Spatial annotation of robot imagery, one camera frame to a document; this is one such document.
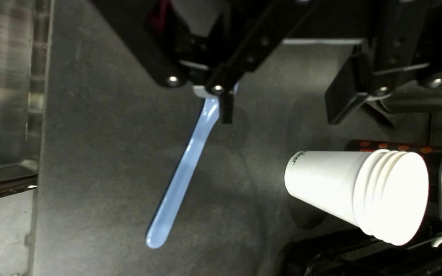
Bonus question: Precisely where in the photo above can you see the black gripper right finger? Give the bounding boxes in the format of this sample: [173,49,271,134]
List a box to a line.
[325,0,442,126]

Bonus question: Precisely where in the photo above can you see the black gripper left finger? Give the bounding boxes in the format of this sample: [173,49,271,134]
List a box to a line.
[88,0,294,124]

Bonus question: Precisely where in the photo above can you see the light blue plastic fork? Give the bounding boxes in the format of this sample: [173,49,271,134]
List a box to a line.
[144,94,222,252]

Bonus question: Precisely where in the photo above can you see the white plastic cup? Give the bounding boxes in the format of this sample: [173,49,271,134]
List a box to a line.
[282,147,431,249]

